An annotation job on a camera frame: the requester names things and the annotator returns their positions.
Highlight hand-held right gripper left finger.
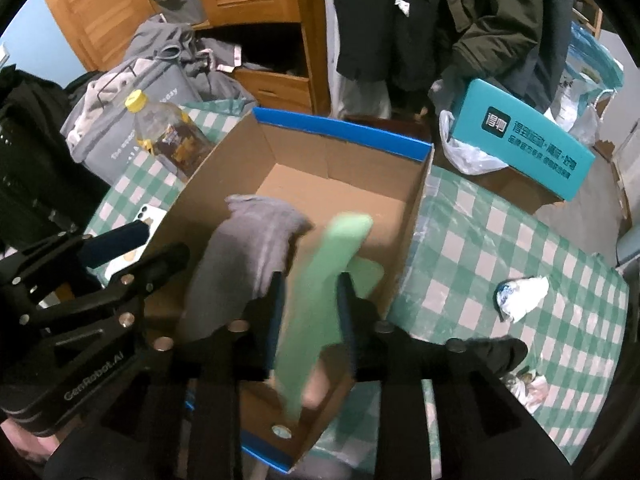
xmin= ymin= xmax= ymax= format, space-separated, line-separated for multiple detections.
xmin=115 ymin=271 xmax=288 ymax=480

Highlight green checkered tablecloth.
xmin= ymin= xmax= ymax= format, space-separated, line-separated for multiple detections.
xmin=87 ymin=100 xmax=631 ymax=466

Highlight person's left hand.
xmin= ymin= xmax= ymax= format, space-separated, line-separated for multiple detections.
xmin=0 ymin=417 xmax=56 ymax=461

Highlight brown cardboard box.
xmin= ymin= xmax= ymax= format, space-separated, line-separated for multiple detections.
xmin=480 ymin=160 xmax=566 ymax=216

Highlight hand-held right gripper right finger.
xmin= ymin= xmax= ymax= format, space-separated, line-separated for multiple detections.
xmin=336 ymin=270 xmax=576 ymax=480

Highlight blue-rimmed cardboard box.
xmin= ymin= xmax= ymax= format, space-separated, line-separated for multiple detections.
xmin=140 ymin=106 xmax=433 ymax=476

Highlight pale blue sock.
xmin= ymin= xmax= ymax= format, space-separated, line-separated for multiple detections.
xmin=495 ymin=276 xmax=551 ymax=323

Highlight teal shoe box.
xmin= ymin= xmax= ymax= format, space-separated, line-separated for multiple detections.
xmin=447 ymin=78 xmax=597 ymax=202

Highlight blue and white plastic bag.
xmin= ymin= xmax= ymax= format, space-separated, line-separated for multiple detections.
xmin=560 ymin=20 xmax=626 ymax=131

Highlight light grey cloth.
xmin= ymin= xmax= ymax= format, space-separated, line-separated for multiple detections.
xmin=65 ymin=60 xmax=151 ymax=136

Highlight grey hoodie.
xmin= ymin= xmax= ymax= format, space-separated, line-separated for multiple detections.
xmin=122 ymin=12 xmax=261 ymax=106

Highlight white smartphone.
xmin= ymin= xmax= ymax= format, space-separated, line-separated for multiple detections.
xmin=102 ymin=207 xmax=168 ymax=283

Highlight dark grey sock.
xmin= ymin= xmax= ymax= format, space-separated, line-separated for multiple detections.
xmin=462 ymin=337 xmax=529 ymax=376

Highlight grey-brown sock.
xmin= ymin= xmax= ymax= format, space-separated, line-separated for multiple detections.
xmin=180 ymin=194 xmax=316 ymax=343

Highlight hanging dark jackets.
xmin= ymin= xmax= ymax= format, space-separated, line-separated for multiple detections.
xmin=320 ymin=0 xmax=393 ymax=118

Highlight grey tote bag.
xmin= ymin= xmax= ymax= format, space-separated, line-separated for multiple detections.
xmin=60 ymin=57 xmax=201 ymax=186

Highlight wooden drawer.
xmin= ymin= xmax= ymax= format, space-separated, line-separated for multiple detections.
xmin=232 ymin=67 xmax=313 ymax=113

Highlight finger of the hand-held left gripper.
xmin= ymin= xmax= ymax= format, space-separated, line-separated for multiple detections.
xmin=102 ymin=242 xmax=191 ymax=321
xmin=0 ymin=221 xmax=151 ymax=308

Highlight dark blue hanging coat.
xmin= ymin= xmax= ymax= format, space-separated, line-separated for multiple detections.
xmin=515 ymin=0 xmax=571 ymax=111

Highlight olive green hanging jacket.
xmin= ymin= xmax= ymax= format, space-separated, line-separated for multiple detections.
xmin=440 ymin=0 xmax=546 ymax=91

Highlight yellow-capped plastic bottle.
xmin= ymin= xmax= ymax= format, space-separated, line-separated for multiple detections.
xmin=124 ymin=89 xmax=216 ymax=178

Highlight light green sock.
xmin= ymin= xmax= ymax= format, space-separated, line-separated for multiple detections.
xmin=272 ymin=212 xmax=386 ymax=423

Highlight black hanging jacket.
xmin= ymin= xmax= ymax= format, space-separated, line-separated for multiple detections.
xmin=332 ymin=0 xmax=451 ymax=93

